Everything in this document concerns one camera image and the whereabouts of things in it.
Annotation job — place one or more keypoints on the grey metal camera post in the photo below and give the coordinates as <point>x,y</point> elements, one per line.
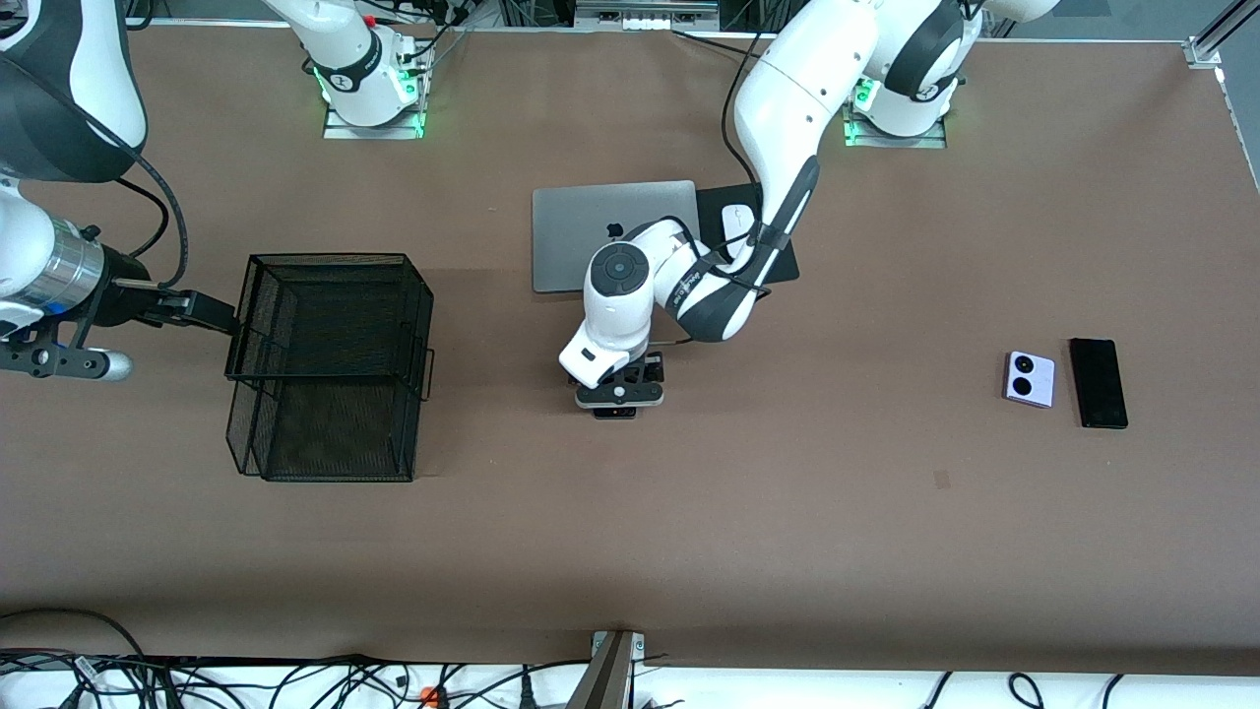
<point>605,679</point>

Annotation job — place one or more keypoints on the silver aluminium frame profile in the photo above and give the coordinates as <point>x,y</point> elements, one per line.
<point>1230,22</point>

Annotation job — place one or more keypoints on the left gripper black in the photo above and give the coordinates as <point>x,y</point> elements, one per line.
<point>645,371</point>

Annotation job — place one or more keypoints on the silver closed laptop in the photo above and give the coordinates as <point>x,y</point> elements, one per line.
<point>561,226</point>

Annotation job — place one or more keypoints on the lilac flip phone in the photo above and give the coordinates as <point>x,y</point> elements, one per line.
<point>1029,379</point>

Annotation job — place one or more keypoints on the silver corner bracket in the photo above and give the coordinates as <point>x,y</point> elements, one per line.
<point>1203,51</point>

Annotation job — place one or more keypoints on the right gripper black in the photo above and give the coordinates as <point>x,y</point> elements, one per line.
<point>124,288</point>

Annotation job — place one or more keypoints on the silver box on frame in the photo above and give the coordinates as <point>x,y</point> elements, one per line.
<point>640,12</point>

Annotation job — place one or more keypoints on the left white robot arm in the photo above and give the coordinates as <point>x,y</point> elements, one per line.
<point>807,89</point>

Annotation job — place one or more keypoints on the black mouse pad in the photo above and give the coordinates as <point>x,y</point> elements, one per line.
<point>709,197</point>

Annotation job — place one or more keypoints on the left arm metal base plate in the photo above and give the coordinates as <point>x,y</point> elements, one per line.
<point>930,144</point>

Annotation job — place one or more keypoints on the white computer mouse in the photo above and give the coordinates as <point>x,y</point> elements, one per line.
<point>733,222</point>

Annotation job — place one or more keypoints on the large black smartphone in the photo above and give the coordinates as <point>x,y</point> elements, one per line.
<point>1099,384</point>

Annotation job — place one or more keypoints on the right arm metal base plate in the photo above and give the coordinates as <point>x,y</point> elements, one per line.
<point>340,131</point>

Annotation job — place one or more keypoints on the small black phone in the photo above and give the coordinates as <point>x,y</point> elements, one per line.
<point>615,414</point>

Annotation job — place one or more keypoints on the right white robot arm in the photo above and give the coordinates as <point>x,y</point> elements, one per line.
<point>59,98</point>

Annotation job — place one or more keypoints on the black mesh two-tier organizer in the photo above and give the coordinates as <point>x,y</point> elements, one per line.
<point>389,295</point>

